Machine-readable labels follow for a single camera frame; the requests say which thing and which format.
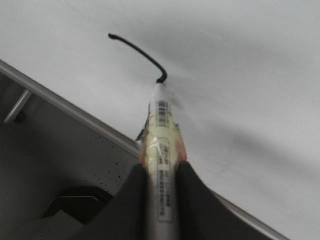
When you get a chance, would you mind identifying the black whiteboard marker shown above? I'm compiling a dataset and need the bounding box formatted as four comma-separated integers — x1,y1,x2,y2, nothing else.
140,83,181,240

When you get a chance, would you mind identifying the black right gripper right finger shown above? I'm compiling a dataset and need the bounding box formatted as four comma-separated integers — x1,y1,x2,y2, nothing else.
176,161,269,240

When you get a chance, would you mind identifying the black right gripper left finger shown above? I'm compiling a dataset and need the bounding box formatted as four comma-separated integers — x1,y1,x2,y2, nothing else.
17,163,151,240

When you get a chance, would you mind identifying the white whiteboard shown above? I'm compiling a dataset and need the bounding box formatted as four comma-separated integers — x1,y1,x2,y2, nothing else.
0,0,320,240

